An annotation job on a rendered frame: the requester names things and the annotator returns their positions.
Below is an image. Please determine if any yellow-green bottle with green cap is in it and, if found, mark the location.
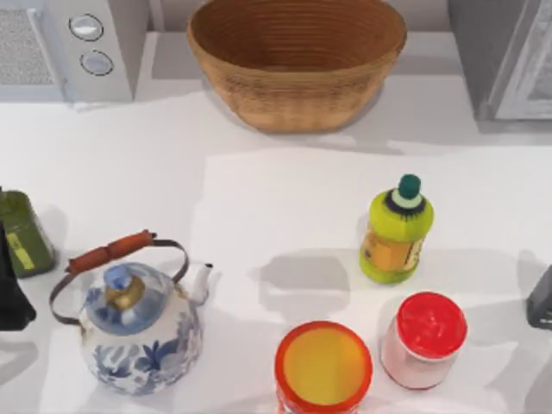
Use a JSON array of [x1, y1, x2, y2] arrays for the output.
[[358, 173, 435, 285]]

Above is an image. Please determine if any brown woven basket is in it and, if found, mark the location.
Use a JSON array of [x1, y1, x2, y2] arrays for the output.
[[186, 0, 408, 134]]

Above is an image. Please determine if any orange can with yellow lid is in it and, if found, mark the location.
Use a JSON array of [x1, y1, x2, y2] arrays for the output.
[[274, 320, 374, 414]]

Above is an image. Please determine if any blue and white kettle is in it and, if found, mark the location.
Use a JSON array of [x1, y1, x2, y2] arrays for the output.
[[48, 229, 215, 397]]

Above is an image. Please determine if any jar with red lid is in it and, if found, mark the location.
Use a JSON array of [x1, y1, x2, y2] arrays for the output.
[[379, 291, 468, 391]]

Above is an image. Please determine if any round microwave knob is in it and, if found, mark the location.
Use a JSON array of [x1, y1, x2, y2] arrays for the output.
[[68, 13, 105, 40], [79, 49, 115, 77]]

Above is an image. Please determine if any green tin box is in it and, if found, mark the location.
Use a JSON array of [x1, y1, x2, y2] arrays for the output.
[[0, 187, 57, 279]]

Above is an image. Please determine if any pale microwave oven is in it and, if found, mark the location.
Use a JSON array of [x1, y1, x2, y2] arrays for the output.
[[0, 0, 150, 104]]

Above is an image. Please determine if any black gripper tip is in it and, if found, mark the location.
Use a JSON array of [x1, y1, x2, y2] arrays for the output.
[[0, 220, 37, 332]]

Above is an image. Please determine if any dark grey box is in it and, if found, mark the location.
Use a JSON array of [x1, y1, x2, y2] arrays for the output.
[[525, 263, 552, 331]]

